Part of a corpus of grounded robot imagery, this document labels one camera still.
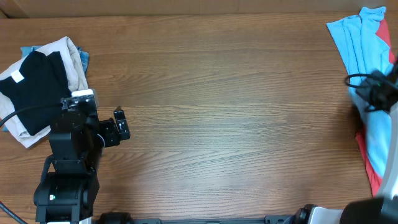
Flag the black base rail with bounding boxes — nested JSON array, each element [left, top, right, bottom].
[[93, 209, 310, 224]]

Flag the folded black t-shirt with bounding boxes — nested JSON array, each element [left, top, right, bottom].
[[1, 51, 71, 136]]

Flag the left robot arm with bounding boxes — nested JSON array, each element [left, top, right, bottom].
[[34, 95, 131, 223]]

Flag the folded blue jeans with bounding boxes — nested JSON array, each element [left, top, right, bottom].
[[1, 46, 89, 136]]

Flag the folded beige garment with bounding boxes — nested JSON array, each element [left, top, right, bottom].
[[1, 36, 89, 148]]

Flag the light blue printed t-shirt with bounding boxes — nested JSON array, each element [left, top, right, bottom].
[[326, 6, 398, 180]]

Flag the red t-shirt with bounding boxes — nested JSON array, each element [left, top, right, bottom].
[[356, 19, 395, 195]]

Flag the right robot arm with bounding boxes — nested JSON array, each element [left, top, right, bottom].
[[281, 63, 397, 224]]

